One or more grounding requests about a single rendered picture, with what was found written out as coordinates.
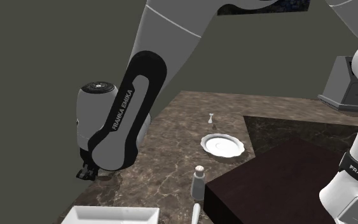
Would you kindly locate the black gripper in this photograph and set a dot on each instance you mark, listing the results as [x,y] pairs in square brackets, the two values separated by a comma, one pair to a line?
[85,159]

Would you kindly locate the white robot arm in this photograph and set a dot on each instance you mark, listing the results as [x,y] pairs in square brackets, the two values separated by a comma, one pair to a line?
[166,40]

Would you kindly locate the white square dish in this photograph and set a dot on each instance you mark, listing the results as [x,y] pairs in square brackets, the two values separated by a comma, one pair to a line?
[110,216]

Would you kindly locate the grey salt shaker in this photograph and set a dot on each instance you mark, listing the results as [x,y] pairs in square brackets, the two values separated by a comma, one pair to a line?
[198,186]

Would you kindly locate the small white vase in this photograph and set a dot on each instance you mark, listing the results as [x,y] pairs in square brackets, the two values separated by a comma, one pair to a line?
[210,118]

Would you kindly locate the white scalloped plate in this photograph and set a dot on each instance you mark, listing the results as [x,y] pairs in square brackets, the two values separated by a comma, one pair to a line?
[222,145]

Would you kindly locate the dark robot stand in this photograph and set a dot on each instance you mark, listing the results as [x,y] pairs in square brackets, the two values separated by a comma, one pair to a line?
[271,183]

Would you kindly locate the grey appliance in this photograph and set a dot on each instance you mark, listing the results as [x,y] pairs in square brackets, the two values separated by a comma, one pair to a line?
[340,86]

